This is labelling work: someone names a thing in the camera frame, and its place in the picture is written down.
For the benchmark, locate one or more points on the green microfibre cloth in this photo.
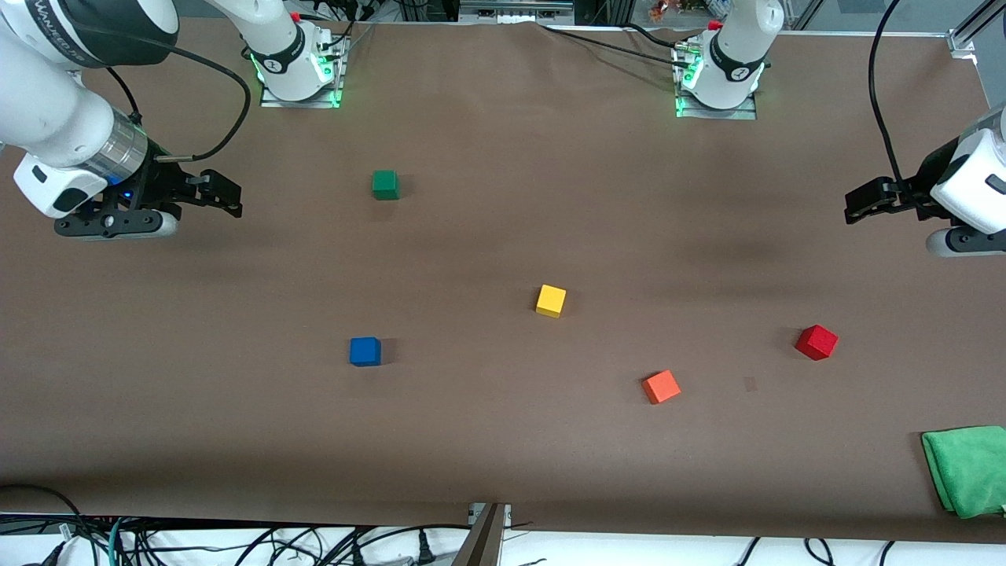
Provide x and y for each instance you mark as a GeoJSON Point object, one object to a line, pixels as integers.
{"type": "Point", "coordinates": [971, 470]}

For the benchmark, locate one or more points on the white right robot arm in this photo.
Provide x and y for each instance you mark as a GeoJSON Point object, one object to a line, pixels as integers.
{"type": "Point", "coordinates": [47, 94]}

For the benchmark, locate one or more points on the red wooden block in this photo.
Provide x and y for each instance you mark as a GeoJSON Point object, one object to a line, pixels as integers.
{"type": "Point", "coordinates": [816, 343]}

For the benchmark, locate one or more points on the aluminium frame corner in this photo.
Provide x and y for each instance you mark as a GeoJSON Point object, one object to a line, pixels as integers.
{"type": "Point", "coordinates": [971, 35]}

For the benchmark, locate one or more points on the orange wooden block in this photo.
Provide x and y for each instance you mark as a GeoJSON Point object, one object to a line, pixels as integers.
{"type": "Point", "coordinates": [661, 387]}

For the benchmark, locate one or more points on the metal table edge bracket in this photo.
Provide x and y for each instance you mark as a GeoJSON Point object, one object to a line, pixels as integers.
{"type": "Point", "coordinates": [486, 538]}

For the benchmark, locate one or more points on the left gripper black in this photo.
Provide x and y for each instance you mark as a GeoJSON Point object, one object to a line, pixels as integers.
{"type": "Point", "coordinates": [916, 191]}

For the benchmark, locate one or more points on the grey metal rail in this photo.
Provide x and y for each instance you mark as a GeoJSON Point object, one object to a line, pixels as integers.
{"type": "Point", "coordinates": [515, 9]}

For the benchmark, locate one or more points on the green wooden block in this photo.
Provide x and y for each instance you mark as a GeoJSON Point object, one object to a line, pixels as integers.
{"type": "Point", "coordinates": [384, 185]}

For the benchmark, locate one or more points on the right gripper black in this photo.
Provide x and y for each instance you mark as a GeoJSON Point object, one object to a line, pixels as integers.
{"type": "Point", "coordinates": [163, 188]}

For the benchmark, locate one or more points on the blue wooden block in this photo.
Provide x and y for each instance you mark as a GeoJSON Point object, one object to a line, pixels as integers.
{"type": "Point", "coordinates": [365, 351]}

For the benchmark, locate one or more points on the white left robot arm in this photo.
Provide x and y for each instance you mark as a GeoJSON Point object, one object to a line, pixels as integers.
{"type": "Point", "coordinates": [735, 47]}

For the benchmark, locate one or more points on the yellow wooden block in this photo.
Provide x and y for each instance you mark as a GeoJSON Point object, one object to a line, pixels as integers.
{"type": "Point", "coordinates": [551, 301]}

